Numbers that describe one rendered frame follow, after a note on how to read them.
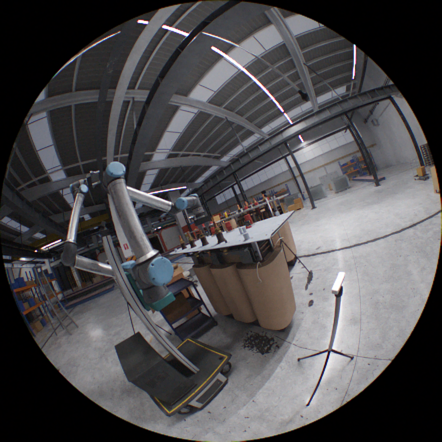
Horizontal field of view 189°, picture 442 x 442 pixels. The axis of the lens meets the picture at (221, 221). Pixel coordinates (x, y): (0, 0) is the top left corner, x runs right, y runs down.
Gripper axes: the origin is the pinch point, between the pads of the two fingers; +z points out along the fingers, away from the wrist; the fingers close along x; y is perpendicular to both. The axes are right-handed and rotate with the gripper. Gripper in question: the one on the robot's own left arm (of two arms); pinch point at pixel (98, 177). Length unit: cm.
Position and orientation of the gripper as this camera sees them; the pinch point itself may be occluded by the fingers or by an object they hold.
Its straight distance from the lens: 160.5
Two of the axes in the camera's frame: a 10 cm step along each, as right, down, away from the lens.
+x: -4.8, 5.7, 6.7
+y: -7.0, -7.0, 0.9
